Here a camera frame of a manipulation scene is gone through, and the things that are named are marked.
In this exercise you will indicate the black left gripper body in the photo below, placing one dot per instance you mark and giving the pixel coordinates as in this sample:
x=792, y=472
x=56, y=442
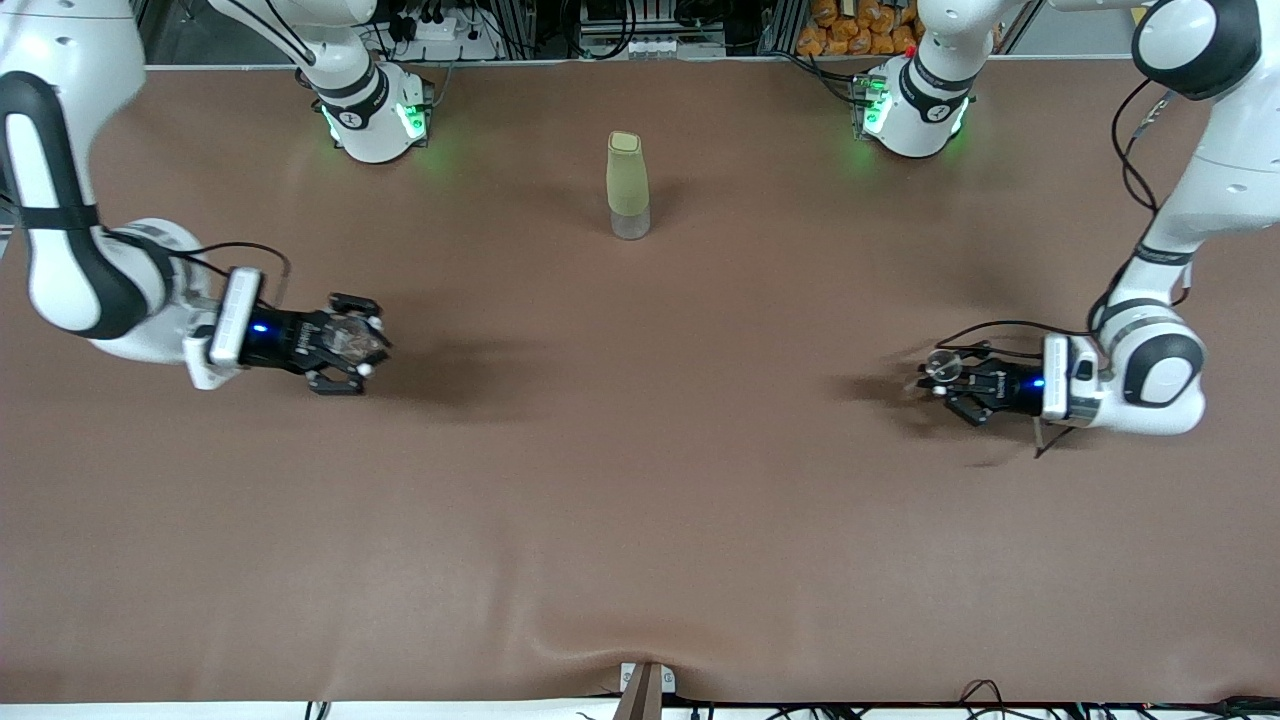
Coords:
x=1005, y=385

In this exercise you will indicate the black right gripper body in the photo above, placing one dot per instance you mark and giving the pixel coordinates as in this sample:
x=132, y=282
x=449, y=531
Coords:
x=290, y=341

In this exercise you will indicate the clear glass beaker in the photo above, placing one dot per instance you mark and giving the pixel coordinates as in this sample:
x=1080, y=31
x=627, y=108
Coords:
x=355, y=340

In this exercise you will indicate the steel double jigger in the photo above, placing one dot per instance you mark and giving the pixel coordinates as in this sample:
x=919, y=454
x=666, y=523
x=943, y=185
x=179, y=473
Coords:
x=942, y=366

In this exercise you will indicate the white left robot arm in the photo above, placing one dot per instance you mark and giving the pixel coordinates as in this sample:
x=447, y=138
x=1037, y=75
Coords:
x=920, y=120

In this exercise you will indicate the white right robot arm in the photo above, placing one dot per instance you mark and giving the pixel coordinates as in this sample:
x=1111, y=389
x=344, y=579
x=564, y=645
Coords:
x=350, y=130

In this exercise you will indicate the white power strip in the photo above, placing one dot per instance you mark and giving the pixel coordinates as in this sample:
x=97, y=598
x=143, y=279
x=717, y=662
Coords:
x=440, y=30

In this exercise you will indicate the tall pale green bottle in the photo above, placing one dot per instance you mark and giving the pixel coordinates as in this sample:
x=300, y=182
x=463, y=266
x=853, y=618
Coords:
x=627, y=180

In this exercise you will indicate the brown table mat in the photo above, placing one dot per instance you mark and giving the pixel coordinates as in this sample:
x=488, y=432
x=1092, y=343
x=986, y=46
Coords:
x=640, y=500

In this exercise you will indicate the orange snack pack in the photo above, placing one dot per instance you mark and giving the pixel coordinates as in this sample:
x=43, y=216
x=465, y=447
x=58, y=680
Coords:
x=825, y=10
x=812, y=42
x=882, y=40
x=850, y=32

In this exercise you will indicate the metal equipment rack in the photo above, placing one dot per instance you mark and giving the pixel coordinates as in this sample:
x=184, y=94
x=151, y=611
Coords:
x=650, y=45

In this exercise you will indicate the white mount bracket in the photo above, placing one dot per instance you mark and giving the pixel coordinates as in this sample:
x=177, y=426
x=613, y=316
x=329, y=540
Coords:
x=668, y=682

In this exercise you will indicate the brown camera mount post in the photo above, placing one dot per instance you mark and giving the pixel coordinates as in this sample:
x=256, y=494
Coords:
x=640, y=700

